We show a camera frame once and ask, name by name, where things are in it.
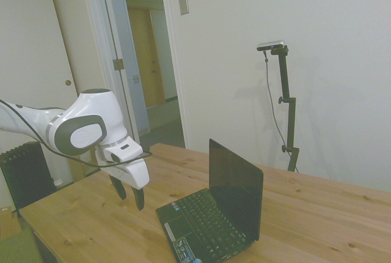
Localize brown cardboard box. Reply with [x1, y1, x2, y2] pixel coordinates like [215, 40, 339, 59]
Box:
[0, 206, 23, 241]

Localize wooden hallway door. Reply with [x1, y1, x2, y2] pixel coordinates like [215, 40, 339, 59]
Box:
[127, 7, 166, 109]

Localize black radiator heater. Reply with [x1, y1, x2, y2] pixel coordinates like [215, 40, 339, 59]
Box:
[0, 141, 57, 210]

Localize white closet door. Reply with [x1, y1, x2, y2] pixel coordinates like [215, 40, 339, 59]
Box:
[0, 0, 81, 113]

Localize grey camera cable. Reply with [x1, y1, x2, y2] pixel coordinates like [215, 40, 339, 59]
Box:
[263, 50, 291, 154]

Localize open white room door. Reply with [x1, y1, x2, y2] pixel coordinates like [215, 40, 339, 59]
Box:
[99, 0, 151, 138]

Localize black netbook laptop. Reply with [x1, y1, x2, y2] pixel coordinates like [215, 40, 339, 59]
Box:
[155, 138, 265, 263]

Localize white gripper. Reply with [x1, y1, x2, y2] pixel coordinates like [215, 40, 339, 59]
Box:
[94, 147, 150, 212]

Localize silver camera on stand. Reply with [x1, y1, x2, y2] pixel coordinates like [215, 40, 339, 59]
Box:
[256, 40, 287, 53]

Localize black camera stand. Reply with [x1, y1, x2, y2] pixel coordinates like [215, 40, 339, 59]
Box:
[269, 45, 301, 173]

